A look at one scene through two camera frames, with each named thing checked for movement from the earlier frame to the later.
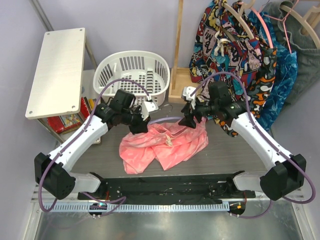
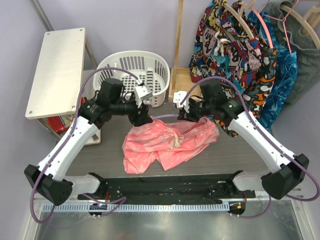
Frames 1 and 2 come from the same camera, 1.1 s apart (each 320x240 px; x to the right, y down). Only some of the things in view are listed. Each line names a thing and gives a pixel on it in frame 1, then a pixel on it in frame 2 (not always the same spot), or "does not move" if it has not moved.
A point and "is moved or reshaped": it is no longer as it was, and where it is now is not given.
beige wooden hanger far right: [304, 21] does not move
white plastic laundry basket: [151, 70] does not move
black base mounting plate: [208, 186] does not move
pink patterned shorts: [166, 143] is moved or reshaped
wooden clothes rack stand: [180, 77] does not move
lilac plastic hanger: [166, 118] → [202, 119]
